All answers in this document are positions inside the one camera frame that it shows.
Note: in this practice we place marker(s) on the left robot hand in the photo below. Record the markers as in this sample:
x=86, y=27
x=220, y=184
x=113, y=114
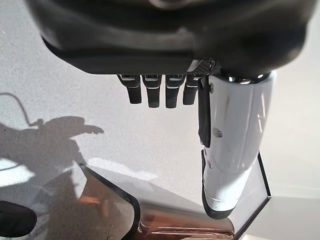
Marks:
x=150, y=37

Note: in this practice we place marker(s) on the glossy brown stool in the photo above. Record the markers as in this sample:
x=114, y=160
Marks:
x=112, y=212

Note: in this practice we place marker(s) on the left robot leg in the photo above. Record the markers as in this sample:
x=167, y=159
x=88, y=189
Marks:
x=15, y=220

